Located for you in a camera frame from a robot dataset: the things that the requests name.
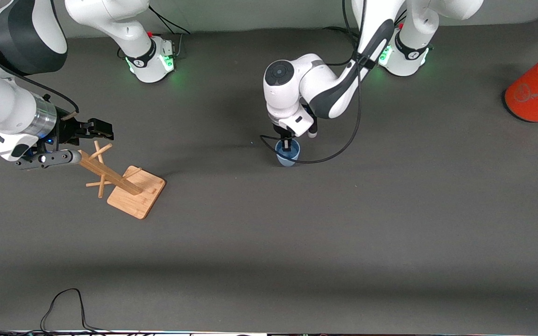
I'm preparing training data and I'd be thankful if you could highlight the black left arm wrist cable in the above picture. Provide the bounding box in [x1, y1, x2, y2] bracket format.
[260, 0, 368, 164]

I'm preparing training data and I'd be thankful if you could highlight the black right arm base cable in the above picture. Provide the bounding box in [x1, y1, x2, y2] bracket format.
[149, 6, 190, 59]

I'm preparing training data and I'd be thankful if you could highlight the orange cylindrical can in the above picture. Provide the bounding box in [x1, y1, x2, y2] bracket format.
[504, 46, 538, 123]

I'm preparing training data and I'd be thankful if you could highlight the black arm base cable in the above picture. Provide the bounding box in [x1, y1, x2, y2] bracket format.
[323, 9, 407, 53]
[149, 6, 190, 59]

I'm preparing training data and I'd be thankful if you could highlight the wooden cup rack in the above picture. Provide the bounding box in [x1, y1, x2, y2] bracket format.
[78, 141, 167, 220]

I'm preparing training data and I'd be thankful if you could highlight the dark grey table mat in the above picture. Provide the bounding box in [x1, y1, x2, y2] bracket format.
[0, 18, 538, 334]

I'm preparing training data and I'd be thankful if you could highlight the light blue plastic cup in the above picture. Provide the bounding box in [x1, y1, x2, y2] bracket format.
[275, 139, 301, 168]

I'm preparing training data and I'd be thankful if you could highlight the looped black floor cable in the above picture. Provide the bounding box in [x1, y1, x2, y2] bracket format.
[40, 288, 111, 335]

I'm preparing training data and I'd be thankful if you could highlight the black left arm base cable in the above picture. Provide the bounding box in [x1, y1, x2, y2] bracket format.
[323, 9, 407, 53]

